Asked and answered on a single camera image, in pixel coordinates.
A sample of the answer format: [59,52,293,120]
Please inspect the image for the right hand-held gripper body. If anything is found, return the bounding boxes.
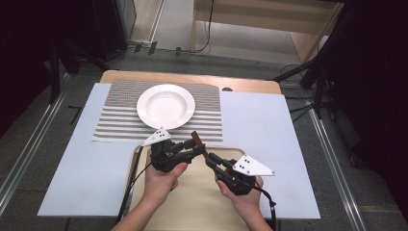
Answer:
[216,154,276,196]

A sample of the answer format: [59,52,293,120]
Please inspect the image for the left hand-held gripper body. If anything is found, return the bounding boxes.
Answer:
[140,126,193,173]

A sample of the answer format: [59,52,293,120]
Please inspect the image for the wooden-handled knife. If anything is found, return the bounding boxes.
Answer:
[191,130,210,159]

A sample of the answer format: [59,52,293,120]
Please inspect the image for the beige tray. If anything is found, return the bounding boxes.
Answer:
[123,144,256,231]

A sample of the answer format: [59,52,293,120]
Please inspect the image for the white plate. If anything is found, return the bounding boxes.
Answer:
[136,84,196,131]

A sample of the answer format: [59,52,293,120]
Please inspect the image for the person's left hand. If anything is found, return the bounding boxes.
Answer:
[142,148,190,208]

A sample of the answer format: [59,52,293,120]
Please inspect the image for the person's right hand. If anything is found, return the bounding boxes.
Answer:
[216,176,265,219]

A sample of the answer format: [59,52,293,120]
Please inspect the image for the light blue table mat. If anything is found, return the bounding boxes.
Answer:
[37,82,321,220]

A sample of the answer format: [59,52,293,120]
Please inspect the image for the striped placemat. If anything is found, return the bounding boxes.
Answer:
[91,79,224,143]

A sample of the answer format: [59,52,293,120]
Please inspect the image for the black metal stand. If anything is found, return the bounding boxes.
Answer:
[270,0,354,120]
[47,39,110,105]

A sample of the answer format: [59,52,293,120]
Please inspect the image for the black cabinet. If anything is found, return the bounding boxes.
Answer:
[90,0,138,61]

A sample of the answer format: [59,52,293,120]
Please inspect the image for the light wooden shelf unit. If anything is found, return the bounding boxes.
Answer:
[191,0,345,64]

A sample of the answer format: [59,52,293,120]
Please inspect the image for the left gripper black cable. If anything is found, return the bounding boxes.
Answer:
[115,145,153,224]

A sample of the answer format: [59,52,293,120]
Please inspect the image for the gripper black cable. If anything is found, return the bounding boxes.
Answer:
[115,145,153,224]
[253,184,279,231]

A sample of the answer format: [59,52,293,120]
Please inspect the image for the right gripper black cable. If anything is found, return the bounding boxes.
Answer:
[253,184,279,231]

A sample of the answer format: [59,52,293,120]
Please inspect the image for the black floor cables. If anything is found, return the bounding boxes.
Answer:
[280,64,321,123]

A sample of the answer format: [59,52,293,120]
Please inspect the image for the metal floor rail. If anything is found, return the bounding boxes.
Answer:
[304,95,369,231]
[0,73,70,216]

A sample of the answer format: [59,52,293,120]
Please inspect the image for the hanging black cable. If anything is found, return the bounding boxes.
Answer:
[195,0,216,54]

